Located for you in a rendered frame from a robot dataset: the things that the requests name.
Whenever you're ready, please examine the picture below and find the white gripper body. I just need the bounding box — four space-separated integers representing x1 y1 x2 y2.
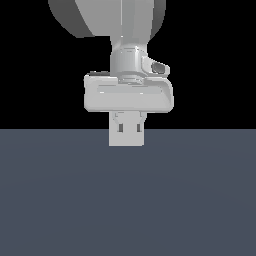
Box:
83 73 175 113

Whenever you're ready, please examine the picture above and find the white wall socket block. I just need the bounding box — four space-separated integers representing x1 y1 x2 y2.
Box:
108 111 146 147

